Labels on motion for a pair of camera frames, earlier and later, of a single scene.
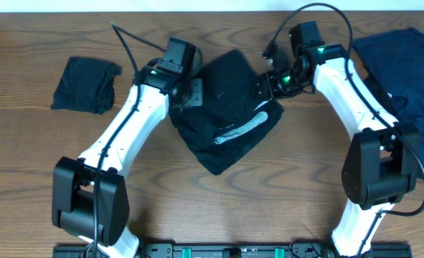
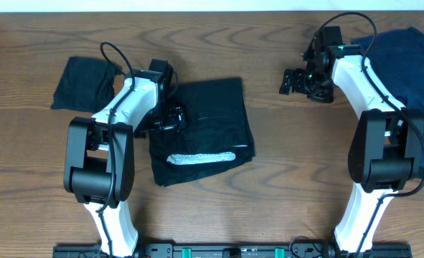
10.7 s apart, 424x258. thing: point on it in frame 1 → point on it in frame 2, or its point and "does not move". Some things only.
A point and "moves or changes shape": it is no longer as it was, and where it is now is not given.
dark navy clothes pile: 404,66 does not move
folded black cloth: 87,85 does not move
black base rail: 229,250 does not move
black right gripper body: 262,86 → 294,80
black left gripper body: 194,92 → 173,120
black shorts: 234,122 moves or changes shape
